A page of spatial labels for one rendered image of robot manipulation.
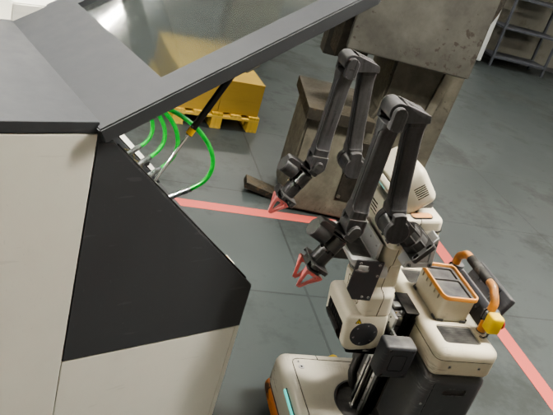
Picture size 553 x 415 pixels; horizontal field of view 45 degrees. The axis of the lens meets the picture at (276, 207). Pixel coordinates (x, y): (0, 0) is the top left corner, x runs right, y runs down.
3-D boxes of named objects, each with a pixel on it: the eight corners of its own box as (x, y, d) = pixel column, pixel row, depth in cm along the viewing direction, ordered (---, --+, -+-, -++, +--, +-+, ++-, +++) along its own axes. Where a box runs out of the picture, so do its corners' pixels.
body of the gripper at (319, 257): (309, 268, 203) (326, 251, 201) (301, 249, 211) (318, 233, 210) (324, 278, 206) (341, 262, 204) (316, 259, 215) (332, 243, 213)
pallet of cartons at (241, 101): (147, 72, 657) (155, 29, 638) (233, 87, 685) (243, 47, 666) (156, 120, 555) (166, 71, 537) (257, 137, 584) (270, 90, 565)
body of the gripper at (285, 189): (280, 198, 239) (294, 184, 237) (274, 185, 248) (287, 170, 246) (293, 208, 242) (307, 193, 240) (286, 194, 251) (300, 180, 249)
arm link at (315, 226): (364, 231, 201) (355, 216, 208) (337, 212, 195) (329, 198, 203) (336, 259, 204) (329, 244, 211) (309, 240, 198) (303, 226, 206)
